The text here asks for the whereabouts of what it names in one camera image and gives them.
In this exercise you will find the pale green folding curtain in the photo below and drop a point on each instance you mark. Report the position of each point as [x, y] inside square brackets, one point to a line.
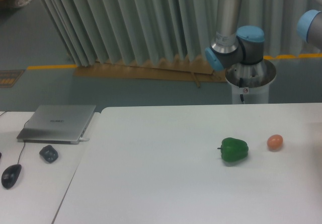
[152, 30]

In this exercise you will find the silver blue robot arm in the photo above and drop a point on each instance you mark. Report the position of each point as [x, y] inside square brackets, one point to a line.
[247, 29]

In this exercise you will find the brown egg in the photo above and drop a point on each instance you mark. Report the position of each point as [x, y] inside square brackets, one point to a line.
[275, 142]

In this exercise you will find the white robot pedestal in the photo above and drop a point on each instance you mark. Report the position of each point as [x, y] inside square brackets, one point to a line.
[248, 95]

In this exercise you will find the silver closed laptop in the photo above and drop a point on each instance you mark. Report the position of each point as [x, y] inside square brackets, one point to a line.
[57, 124]

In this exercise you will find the white usb plug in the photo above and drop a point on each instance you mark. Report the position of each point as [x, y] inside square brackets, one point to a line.
[83, 139]

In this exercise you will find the black computer mouse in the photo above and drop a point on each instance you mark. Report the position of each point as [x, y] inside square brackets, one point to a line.
[10, 176]

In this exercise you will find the green bell pepper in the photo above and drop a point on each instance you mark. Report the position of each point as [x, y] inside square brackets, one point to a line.
[233, 150]

